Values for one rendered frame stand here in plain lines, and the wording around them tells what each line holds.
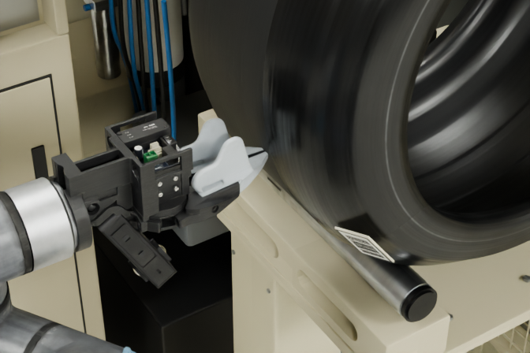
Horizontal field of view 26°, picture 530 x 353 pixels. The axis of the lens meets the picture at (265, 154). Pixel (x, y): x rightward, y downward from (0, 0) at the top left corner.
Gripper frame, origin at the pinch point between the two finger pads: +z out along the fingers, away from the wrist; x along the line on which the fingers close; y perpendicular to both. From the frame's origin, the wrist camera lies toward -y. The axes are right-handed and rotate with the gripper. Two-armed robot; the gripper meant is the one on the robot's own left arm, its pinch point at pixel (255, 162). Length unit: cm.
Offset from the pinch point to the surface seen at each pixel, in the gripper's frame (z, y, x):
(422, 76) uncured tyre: 34.0, -10.0, 15.5
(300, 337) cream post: 25, -61, 27
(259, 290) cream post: 20, -52, 31
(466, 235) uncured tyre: 18.3, -9.2, -11.4
